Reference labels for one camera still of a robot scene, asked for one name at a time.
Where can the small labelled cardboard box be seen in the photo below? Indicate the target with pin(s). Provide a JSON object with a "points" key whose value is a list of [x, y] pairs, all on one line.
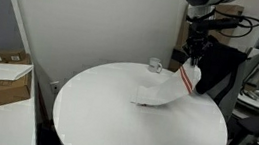
{"points": [[7, 55]]}

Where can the white ceramic mug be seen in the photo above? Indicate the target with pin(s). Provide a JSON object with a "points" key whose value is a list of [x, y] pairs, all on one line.
{"points": [[153, 65]]}

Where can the white towel with red stripes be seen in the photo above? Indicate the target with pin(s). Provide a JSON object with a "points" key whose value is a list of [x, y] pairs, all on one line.
{"points": [[168, 87]]}

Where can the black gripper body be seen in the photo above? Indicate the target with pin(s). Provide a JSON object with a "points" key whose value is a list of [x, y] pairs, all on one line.
{"points": [[196, 41]]}

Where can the grey item pile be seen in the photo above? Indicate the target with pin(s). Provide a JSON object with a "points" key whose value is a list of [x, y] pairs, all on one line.
{"points": [[257, 95]]}

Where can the grey mesh office chair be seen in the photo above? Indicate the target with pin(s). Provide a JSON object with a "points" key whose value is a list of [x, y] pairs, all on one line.
{"points": [[234, 93]]}

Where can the flat tall cardboard box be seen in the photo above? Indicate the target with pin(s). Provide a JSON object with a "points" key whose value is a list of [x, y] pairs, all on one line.
{"points": [[181, 39]]}

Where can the black jacket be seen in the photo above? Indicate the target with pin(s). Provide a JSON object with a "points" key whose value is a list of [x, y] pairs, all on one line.
{"points": [[219, 67]]}

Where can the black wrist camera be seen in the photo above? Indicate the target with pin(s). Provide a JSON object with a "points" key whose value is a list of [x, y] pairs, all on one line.
{"points": [[216, 24]]}

